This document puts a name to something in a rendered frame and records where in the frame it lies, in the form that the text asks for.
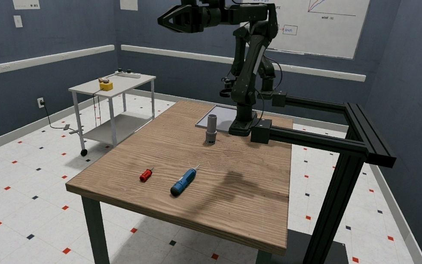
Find black clamp ring half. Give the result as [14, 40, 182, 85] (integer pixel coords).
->
[220, 88, 232, 98]

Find red stubby screwdriver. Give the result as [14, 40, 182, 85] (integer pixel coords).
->
[140, 167, 154, 181]

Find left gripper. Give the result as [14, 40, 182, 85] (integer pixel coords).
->
[157, 0, 210, 34]

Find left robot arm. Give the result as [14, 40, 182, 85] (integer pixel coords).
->
[199, 0, 278, 132]

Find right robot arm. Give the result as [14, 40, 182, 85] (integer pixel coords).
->
[224, 26, 276, 96]

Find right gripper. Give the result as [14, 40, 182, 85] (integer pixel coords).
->
[229, 76, 238, 87]

